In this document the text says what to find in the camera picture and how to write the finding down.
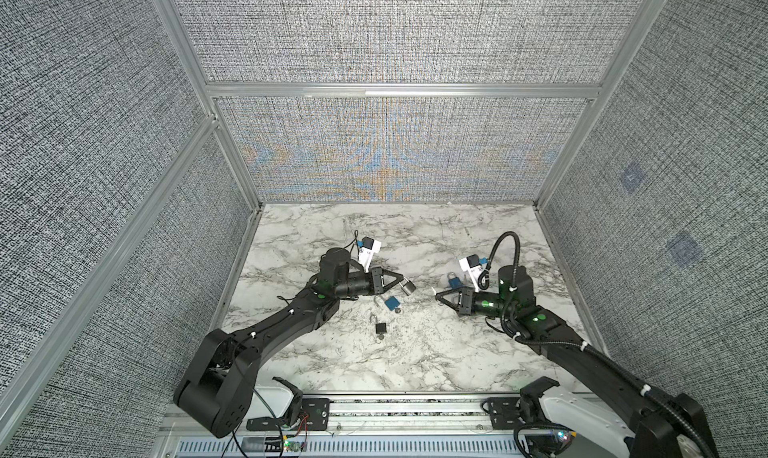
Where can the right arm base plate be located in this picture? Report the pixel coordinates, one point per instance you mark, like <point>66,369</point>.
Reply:
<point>517,413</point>

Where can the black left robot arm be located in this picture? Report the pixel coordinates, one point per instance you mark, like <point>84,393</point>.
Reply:
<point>218,386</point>

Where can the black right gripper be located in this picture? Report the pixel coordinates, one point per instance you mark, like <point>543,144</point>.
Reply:
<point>465,301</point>

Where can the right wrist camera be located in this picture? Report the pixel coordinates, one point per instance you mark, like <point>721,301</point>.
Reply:
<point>471,266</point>

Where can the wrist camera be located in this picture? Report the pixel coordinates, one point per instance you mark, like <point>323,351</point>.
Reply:
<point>471,266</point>
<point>367,247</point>

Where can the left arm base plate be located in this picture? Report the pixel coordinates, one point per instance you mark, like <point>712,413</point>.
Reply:
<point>312,413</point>

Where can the blue padlock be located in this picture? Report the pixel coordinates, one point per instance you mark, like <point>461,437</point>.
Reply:
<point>391,303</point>
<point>454,282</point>

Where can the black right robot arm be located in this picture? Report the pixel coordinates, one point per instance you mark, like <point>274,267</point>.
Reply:
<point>635,418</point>

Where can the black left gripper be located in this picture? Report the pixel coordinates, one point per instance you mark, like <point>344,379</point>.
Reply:
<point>377,283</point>

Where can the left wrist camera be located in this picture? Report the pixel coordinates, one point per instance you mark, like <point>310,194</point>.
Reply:
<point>367,247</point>

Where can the aluminium front rail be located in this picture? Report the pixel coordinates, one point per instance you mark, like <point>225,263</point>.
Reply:
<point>409,425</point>

